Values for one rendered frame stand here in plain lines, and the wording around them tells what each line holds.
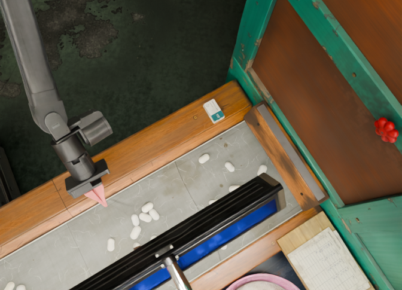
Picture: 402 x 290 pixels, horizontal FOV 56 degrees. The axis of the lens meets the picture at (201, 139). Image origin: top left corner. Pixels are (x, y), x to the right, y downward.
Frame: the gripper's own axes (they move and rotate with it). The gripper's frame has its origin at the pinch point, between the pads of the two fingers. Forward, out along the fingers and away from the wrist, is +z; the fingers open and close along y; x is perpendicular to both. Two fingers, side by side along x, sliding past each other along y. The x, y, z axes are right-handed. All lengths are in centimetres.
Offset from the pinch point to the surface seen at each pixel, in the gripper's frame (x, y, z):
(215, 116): 9.3, 36.3, -1.4
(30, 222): 11.6, -19.7, 0.7
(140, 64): 109, 38, 2
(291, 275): -13, 34, 42
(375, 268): -30, 49, 36
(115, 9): 132, 42, -25
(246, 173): 1.4, 36.6, 14.9
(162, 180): 8.2, 15.2, 7.5
